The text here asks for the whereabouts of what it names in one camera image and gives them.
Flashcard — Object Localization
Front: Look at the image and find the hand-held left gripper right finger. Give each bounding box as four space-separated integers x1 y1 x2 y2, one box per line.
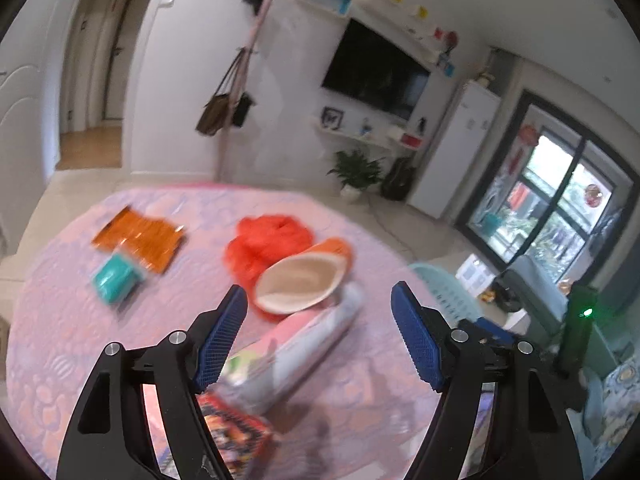
391 281 583 480

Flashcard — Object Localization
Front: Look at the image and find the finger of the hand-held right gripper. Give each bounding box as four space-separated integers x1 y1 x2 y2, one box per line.
476 317 517 345

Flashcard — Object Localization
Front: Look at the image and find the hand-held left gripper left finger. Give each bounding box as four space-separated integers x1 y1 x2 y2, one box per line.
57 285 248 480

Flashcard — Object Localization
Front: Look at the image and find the white spray can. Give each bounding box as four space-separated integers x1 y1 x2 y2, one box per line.
219 282 364 412

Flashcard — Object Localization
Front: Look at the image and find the teal plastic chair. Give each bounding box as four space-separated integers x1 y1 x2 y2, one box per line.
407 262 484 332

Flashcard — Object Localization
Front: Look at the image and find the grey sofa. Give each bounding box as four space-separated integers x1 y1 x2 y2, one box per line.
501 255 572 337

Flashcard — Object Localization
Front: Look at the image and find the white cardboard box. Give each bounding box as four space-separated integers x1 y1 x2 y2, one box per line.
456 254 497 297

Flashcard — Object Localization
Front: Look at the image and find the orange paper cup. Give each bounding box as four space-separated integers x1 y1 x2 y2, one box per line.
255 237 354 316

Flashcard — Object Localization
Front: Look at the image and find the colourful snack box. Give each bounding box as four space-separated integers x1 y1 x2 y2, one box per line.
197 392 279 477

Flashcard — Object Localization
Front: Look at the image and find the red crumpled cloth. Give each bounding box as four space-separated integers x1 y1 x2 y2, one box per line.
222 214 314 287

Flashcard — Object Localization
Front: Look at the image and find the teal tissue packet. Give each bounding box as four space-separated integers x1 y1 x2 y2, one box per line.
90 252 147 306

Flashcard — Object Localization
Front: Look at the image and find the orange snack packet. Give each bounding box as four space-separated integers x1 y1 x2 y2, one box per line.
92 206 189 274

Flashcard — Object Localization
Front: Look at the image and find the glass balcony door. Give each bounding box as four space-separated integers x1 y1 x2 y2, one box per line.
454 89 640 286

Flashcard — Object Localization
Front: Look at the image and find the black guitar bag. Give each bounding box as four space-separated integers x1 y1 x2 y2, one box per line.
381 156 419 202

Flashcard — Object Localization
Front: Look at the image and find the green potted plant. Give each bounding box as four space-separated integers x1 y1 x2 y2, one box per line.
327 149 386 204

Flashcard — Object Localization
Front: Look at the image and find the white refrigerator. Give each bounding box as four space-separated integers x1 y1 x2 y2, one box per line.
406 80 503 220

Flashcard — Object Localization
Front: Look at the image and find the white shelf under television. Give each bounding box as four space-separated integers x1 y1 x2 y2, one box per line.
312 112 424 151

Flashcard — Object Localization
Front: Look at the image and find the brown handbag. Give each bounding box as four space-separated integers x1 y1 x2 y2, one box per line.
195 50 237 136

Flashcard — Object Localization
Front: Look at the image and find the small black bag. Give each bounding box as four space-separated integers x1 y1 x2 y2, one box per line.
231 91 256 128

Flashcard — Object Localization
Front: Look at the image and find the pink coat rack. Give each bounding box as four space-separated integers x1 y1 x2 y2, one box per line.
215 0 321 184

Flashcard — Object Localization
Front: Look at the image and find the hallway door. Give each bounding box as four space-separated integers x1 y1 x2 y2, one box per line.
102 0 151 122

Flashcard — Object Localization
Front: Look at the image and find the black wall television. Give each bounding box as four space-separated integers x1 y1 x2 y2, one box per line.
321 17 432 122

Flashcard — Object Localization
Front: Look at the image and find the long white wall shelf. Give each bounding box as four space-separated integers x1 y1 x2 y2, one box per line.
350 0 459 77

